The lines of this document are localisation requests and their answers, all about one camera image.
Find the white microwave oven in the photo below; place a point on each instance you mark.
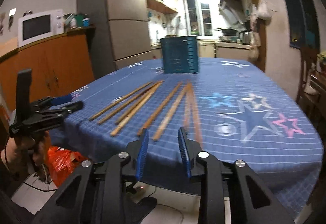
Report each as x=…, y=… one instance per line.
x=37, y=26

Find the black wok on stove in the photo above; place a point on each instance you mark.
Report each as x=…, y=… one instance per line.
x=227, y=31

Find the steel range hood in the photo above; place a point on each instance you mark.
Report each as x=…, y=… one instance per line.
x=232, y=11

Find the green box on cabinet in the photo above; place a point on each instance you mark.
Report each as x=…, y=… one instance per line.
x=79, y=19

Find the wooden chopstick far right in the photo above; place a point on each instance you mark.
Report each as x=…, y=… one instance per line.
x=195, y=117

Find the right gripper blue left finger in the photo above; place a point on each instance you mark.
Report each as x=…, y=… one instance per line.
x=142, y=150

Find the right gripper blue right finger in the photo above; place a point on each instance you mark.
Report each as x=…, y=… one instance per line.
x=183, y=151

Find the steel electric kettle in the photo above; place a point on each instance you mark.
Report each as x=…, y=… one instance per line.
x=245, y=37

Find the orange wooden cabinet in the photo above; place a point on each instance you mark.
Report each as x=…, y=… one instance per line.
x=60, y=65

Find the wooden chopstick far left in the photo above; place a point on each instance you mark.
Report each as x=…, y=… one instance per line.
x=107, y=108

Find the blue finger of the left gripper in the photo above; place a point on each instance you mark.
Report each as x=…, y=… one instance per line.
x=61, y=100
x=71, y=108

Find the wooden chopstick pair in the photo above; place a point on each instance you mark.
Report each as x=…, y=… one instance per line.
x=187, y=105

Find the wooden chopstick centre right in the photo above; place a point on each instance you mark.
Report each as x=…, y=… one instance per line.
x=170, y=113

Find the orange plastic bag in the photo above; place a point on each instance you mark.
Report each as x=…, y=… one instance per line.
x=61, y=163

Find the beige three-door refrigerator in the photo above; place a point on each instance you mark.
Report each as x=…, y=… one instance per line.
x=121, y=36

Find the white hanging plastic bag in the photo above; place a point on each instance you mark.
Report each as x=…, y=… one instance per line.
x=263, y=11

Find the kitchen window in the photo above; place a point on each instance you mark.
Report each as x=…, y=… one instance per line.
x=198, y=17

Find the blue plastic utensil basket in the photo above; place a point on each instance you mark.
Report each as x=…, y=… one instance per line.
x=180, y=55

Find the person's left hand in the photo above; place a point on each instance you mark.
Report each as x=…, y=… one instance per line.
x=12, y=154

